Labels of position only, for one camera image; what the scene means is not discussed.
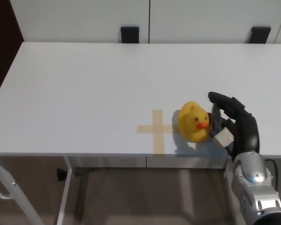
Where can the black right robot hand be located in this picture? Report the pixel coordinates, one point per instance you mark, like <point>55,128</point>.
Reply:
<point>248,131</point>

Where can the yellow rubber duck toy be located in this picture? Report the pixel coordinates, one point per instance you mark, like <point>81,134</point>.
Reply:
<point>189,122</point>

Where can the white inner desk leg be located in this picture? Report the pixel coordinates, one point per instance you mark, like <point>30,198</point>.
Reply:
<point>64,194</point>

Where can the white slanted desk leg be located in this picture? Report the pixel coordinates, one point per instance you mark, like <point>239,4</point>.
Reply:
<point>18,199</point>

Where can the white hook on desk leg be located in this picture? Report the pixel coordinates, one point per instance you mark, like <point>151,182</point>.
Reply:
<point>3,196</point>

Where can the long beige tape strip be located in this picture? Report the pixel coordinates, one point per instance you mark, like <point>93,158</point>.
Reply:
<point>158,146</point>

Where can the small black floor object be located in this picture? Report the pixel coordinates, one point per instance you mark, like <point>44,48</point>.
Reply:
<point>61,174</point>

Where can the white cabinet door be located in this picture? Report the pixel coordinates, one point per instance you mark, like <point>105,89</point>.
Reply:
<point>84,18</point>

